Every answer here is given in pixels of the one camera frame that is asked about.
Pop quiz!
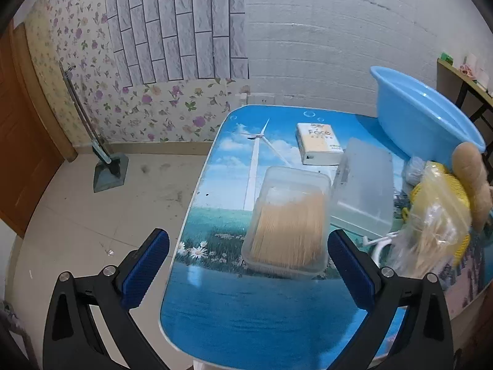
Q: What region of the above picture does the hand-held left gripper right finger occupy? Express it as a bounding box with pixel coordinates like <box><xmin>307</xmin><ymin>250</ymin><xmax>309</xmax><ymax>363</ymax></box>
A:
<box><xmin>327</xmin><ymin>229</ymin><xmax>455</xmax><ymax>370</ymax></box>

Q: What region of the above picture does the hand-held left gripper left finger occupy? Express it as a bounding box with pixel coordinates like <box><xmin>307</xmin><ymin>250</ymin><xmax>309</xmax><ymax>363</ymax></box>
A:
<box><xmin>43</xmin><ymin>228</ymin><xmax>170</xmax><ymax>370</ymax></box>

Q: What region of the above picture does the white plastic hook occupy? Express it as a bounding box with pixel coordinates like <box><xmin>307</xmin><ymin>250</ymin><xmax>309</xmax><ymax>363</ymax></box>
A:
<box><xmin>362</xmin><ymin>231</ymin><xmax>401</xmax><ymax>268</ymax></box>

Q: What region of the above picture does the clear plastic toothpick box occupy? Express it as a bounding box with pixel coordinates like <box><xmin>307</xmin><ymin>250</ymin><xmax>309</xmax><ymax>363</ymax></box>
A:
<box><xmin>241</xmin><ymin>137</ymin><xmax>395</xmax><ymax>280</ymax></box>

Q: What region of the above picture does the clear bag of wooden sticks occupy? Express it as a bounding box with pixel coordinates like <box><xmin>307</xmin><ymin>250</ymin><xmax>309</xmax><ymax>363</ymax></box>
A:
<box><xmin>387</xmin><ymin>162</ymin><xmax>472</xmax><ymax>280</ymax></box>

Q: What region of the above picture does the white yellow tissue pack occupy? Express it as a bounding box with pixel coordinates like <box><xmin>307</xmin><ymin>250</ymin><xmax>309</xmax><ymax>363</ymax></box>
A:
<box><xmin>296</xmin><ymin>122</ymin><xmax>344</xmax><ymax>166</ymax></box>

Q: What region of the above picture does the beige plush toy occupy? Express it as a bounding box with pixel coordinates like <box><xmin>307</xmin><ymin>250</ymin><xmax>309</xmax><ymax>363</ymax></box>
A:
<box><xmin>451</xmin><ymin>141</ymin><xmax>493</xmax><ymax>230</ymax></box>

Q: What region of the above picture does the blue plastic basin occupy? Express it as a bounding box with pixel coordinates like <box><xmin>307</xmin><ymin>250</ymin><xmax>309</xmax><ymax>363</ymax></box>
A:
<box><xmin>370</xmin><ymin>66</ymin><xmax>487</xmax><ymax>162</ymax></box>

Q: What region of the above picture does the wooden door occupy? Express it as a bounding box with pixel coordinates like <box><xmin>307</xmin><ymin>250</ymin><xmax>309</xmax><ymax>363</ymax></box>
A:
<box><xmin>0</xmin><ymin>21</ymin><xmax>78</xmax><ymax>240</ymax></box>

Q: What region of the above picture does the wooden side desk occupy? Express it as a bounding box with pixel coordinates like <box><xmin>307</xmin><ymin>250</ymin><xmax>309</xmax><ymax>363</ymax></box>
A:
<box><xmin>437</xmin><ymin>58</ymin><xmax>493</xmax><ymax>124</ymax></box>

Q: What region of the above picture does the grey long-handled dustpan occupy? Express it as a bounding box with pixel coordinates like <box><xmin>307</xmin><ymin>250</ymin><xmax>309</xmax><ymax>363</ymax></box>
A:
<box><xmin>59</xmin><ymin>62</ymin><xmax>129</xmax><ymax>192</ymax></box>

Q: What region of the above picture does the grey brick wall sticker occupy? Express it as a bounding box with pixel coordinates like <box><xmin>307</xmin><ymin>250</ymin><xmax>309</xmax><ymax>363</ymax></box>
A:
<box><xmin>104</xmin><ymin>0</ymin><xmax>249</xmax><ymax>85</ymax></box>

